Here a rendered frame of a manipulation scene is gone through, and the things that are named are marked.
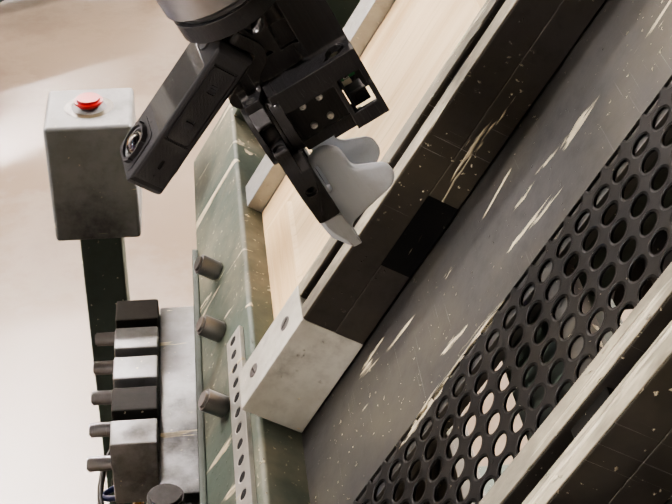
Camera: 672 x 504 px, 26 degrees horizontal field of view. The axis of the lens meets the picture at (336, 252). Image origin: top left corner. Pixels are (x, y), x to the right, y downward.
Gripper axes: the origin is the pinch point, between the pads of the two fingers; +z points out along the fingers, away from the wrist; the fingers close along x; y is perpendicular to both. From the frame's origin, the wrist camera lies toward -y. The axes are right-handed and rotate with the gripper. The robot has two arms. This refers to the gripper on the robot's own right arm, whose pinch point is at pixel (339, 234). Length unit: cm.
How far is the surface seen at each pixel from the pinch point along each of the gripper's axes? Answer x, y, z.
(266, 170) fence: 74, -8, 38
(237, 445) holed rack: 31, -22, 38
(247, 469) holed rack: 25.7, -21.8, 36.4
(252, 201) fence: 74, -12, 40
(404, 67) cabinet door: 57, 12, 25
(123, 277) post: 97, -36, 55
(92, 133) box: 95, -27, 31
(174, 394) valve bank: 59, -31, 49
